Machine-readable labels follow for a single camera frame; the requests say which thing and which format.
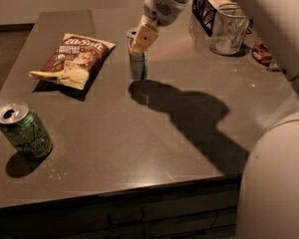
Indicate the drawer handle left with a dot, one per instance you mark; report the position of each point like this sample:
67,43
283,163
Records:
126,215

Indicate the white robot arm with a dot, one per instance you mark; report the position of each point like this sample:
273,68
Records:
268,203

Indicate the black wire rack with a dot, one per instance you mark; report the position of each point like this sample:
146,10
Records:
205,11

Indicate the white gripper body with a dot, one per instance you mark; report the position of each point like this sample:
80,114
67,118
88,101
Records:
159,8

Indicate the silver redbull can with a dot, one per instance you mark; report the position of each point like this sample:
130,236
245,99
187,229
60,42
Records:
138,64

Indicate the wire mesh cup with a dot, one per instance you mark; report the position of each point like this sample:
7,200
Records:
229,30

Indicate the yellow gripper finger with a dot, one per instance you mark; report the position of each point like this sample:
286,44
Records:
147,33

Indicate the snack bag on right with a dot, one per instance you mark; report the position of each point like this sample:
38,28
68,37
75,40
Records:
261,55

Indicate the green soda can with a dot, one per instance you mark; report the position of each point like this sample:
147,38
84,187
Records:
24,130

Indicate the brown chip bag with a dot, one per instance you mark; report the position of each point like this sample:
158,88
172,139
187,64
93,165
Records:
74,61

